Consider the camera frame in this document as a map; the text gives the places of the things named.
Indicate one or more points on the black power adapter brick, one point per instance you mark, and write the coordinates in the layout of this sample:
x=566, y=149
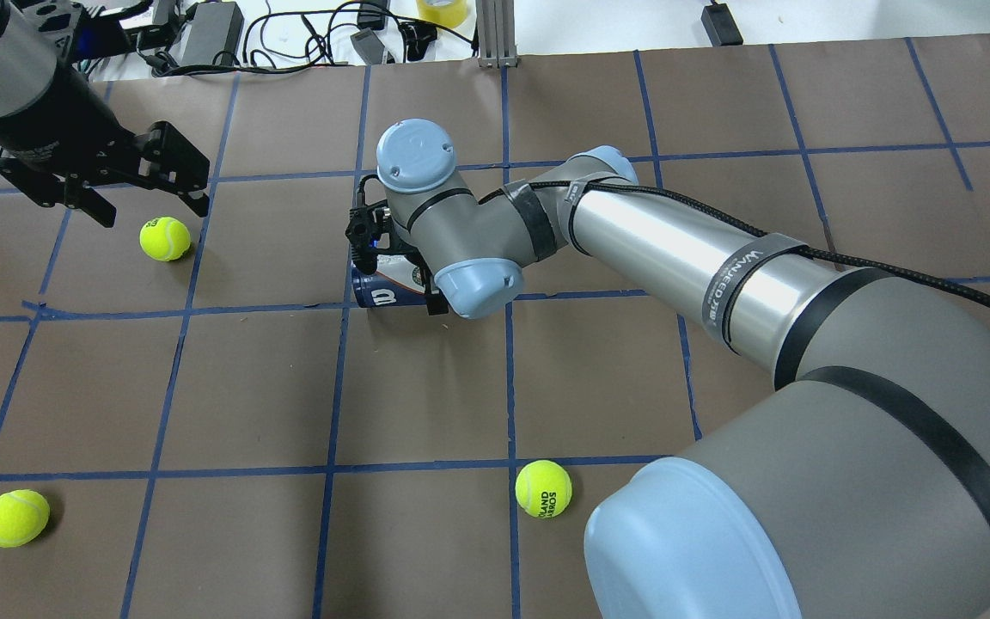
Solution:
x=213, y=34

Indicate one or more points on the tennis ball near far base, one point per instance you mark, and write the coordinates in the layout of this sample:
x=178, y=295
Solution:
x=543, y=489

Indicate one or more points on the blue white tennis ball can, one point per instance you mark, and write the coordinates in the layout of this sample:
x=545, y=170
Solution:
x=396, y=281

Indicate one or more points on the tennis ball centre left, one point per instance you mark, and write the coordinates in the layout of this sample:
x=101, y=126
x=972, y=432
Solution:
x=164, y=239

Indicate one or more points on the aluminium frame post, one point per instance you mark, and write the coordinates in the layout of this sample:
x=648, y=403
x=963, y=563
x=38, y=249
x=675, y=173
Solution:
x=496, y=34

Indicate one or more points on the brown paper mat blue grid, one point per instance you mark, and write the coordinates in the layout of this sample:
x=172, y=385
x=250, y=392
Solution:
x=229, y=435

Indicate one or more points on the yellow tape roll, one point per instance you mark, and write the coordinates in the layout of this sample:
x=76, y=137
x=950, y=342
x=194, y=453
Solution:
x=447, y=13

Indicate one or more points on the tennis ball with black print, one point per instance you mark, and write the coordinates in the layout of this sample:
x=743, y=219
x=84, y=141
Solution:
x=24, y=514

